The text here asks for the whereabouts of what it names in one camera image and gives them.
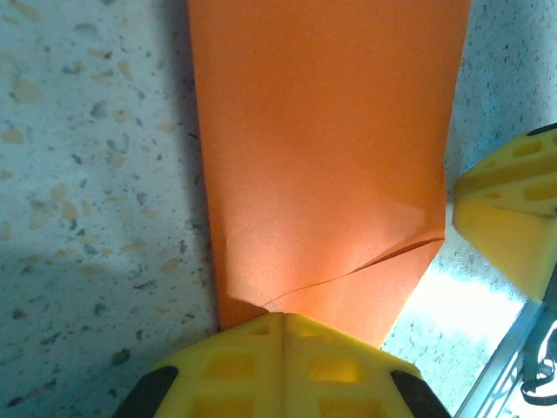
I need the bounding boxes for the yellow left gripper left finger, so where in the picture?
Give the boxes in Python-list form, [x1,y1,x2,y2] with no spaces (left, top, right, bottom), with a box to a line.
[115,313,285,418]

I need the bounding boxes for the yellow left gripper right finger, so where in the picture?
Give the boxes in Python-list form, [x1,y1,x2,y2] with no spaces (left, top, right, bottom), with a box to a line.
[283,313,452,418]

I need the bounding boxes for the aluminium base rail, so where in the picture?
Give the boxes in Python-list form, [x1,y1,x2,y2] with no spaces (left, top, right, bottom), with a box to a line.
[452,300,557,418]

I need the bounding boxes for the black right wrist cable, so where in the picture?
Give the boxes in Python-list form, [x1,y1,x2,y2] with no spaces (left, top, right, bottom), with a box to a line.
[520,320,557,404]

